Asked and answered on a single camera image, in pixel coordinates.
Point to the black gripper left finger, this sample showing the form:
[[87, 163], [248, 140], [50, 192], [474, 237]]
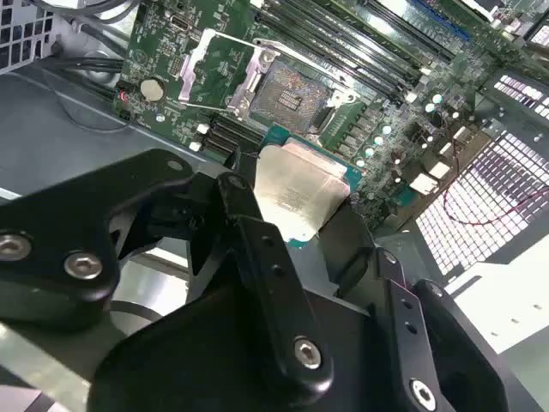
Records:
[[56, 214]]

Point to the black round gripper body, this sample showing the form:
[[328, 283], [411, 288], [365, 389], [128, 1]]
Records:
[[193, 365]]

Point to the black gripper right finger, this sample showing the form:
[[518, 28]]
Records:
[[446, 343]]

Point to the metal socket cover frame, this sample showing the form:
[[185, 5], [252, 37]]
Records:
[[188, 70]]

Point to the silver topped CPU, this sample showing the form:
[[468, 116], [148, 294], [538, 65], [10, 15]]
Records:
[[296, 189]]

